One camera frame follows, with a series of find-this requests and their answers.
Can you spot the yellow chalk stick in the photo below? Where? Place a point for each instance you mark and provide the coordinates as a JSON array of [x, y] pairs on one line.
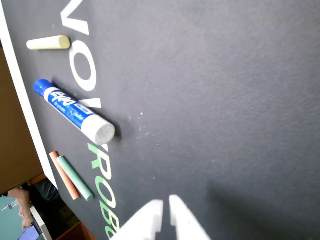
[[47, 43]]

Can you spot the gray WOWROBO mat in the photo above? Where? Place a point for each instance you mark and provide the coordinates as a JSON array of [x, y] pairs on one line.
[[200, 100]]

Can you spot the laptop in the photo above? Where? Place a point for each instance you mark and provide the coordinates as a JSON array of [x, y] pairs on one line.
[[30, 233]]

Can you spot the person's hand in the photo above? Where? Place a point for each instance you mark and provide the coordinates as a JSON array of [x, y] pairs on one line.
[[26, 221]]

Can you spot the green chalk stick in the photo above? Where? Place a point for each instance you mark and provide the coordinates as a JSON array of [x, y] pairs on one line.
[[72, 175]]

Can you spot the orange chalk stick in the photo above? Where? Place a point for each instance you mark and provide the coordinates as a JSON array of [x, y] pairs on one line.
[[63, 175]]

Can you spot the blue Expo marker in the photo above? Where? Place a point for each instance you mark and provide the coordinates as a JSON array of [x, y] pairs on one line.
[[67, 107]]

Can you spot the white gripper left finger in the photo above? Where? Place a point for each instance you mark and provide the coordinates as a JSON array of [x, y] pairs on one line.
[[140, 225]]

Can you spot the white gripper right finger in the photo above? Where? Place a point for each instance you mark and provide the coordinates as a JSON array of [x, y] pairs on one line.
[[186, 222]]

